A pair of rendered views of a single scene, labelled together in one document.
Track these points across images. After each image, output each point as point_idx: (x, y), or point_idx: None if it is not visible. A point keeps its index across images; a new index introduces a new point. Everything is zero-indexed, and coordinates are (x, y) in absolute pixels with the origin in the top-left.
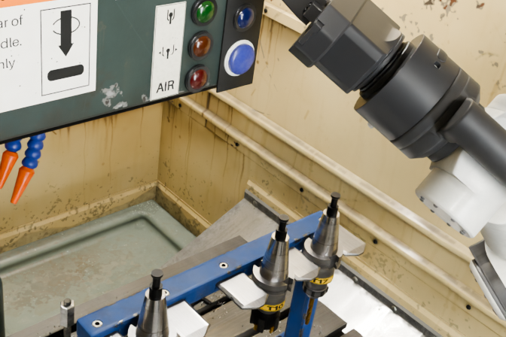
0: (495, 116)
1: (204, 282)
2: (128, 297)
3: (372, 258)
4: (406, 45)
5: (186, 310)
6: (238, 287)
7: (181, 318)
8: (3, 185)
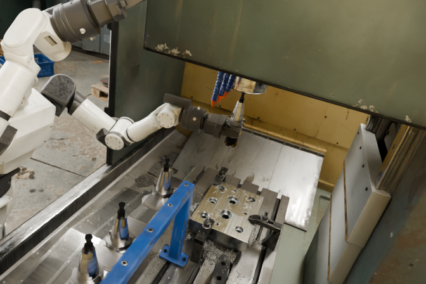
0: (47, 12)
1: (154, 216)
2: (183, 197)
3: None
4: (86, 2)
5: (156, 205)
6: (136, 225)
7: (156, 201)
8: (217, 101)
